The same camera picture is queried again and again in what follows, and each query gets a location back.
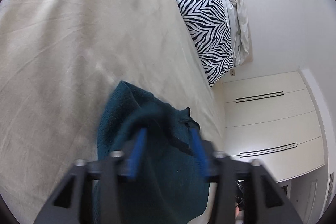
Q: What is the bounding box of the dark teal knit sweater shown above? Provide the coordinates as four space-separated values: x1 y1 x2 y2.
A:
97 81 210 223

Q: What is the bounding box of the zebra print pillow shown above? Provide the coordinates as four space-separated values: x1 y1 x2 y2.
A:
176 0 234 87

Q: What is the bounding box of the cream bed sheet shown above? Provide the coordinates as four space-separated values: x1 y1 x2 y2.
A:
1 0 224 223

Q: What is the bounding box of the white wardrobe with handles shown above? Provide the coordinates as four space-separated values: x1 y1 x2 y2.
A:
223 72 325 181

